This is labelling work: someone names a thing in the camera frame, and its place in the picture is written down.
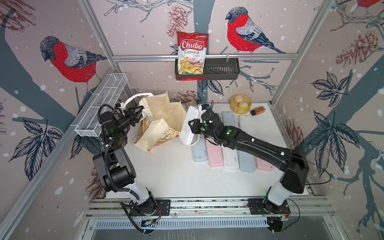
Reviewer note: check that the white wire mesh tray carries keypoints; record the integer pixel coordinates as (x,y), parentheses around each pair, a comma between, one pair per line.
(112,87)

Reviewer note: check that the grey pencil case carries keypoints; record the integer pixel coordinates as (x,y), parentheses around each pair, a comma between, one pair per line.
(200,153)

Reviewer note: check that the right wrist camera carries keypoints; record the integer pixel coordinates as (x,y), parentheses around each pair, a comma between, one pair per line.
(204,107)

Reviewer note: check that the small brown bottle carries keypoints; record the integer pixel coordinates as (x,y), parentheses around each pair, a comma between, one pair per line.
(257,111)

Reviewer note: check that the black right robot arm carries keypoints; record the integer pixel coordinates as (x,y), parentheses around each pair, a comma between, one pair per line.
(294,167)

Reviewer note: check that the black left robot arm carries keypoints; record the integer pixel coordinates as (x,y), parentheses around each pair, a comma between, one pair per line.
(115,170)

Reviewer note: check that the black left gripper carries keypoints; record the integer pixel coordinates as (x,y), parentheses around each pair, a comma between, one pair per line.
(131,117)

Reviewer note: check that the black wire wall basket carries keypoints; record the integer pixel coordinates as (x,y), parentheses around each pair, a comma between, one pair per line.
(214,69)

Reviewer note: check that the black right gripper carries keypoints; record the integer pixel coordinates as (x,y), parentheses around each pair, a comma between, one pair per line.
(195,125)

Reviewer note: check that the beige bun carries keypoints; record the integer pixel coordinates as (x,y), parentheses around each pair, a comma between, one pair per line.
(238,99)
(243,105)

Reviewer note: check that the cream canvas tote bag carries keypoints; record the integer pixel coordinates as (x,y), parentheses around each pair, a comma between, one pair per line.
(162,120)

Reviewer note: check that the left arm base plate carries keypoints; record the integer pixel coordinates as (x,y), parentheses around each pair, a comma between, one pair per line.
(151,207)

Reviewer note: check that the small glass jar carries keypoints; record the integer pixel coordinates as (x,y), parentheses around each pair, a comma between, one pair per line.
(191,104)

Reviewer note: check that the red Chuba cassava chips bag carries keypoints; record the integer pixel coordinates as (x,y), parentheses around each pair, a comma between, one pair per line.
(192,50)

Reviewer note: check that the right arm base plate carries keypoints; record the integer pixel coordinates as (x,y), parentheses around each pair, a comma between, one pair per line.
(261,206)

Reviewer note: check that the pink pencil case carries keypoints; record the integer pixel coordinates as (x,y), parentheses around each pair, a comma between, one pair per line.
(215,154)
(263,165)

